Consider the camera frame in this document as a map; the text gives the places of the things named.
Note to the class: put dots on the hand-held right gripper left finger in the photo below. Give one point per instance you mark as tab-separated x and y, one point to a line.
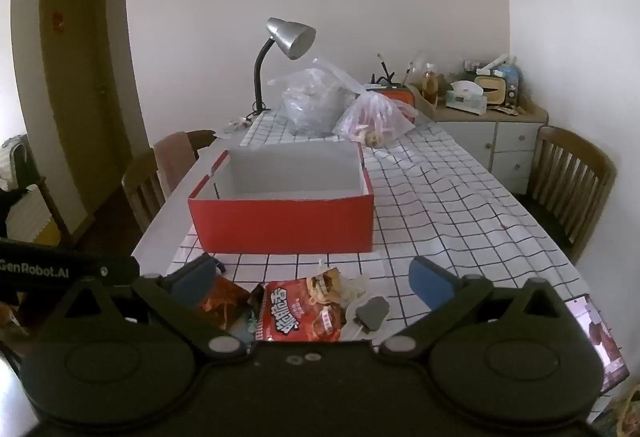
192	279

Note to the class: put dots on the wooden chair with towel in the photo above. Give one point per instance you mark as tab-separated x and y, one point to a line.
137	187

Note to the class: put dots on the red cardboard box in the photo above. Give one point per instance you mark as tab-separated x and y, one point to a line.
280	227

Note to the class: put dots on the silver desk lamp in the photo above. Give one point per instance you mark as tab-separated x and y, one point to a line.
292	37

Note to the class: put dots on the brown wooden door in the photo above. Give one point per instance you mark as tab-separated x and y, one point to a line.
80	92

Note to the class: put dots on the pink plastic bag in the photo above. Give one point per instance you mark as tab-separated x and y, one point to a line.
370	117

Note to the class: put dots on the teal snack packet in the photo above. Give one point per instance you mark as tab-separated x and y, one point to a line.
247	322

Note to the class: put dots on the red tin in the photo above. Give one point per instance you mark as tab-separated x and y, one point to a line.
400	98

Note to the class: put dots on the white sideboard cabinet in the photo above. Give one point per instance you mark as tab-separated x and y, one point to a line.
510	142

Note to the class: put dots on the small clear container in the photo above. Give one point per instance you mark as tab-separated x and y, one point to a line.
235	124

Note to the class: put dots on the clear plastic bag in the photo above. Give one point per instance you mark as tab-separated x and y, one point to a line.
310	102

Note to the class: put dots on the retro yellow radio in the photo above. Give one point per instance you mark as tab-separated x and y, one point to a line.
492	87

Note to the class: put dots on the dark red snack packet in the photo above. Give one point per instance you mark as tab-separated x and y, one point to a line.
220	302

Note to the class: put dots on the green tissue box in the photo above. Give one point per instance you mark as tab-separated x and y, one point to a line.
465	99

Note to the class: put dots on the grey popsicle-shaped snack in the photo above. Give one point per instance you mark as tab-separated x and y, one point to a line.
372	312

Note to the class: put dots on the black branched stand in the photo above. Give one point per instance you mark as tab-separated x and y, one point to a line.
384	78

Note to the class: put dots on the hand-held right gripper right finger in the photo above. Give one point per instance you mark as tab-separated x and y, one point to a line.
427	282

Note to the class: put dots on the amber glass bottle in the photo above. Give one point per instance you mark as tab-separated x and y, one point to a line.
430	87

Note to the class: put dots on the white checkered tablecloth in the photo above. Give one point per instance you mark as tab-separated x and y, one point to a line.
450	217

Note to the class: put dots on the smartphone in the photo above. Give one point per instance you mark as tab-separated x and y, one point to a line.
600	342

